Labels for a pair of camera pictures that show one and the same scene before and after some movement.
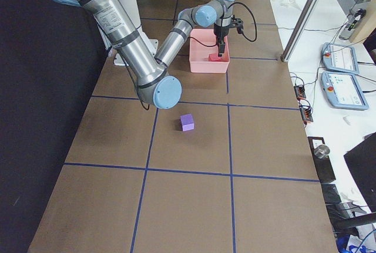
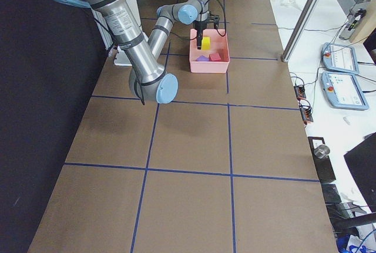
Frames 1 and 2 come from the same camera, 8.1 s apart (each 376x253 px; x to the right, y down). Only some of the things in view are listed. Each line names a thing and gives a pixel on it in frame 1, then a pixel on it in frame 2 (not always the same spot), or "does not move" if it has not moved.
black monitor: [362, 160] does not move
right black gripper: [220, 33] to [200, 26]
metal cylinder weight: [321, 151] does not move
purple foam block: [187, 122] to [202, 58]
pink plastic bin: [199, 61] does not move
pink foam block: [214, 57] does not move
